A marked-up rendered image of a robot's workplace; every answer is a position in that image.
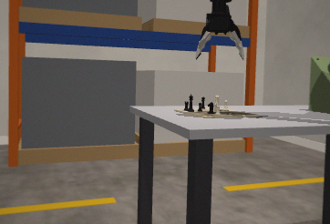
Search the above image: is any chessboard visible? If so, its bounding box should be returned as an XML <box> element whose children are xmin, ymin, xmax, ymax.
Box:
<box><xmin>174</xmin><ymin>108</ymin><xmax>259</xmax><ymax>118</ymax></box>

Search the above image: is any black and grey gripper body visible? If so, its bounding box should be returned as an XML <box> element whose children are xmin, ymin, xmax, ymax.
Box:
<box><xmin>206</xmin><ymin>0</ymin><xmax>232</xmax><ymax>35</ymax></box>

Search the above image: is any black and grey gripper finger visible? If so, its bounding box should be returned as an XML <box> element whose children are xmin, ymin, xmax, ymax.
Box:
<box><xmin>229</xmin><ymin>21</ymin><xmax>244</xmax><ymax>60</ymax></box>
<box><xmin>195</xmin><ymin>26</ymin><xmax>211</xmax><ymax>59</ymax></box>

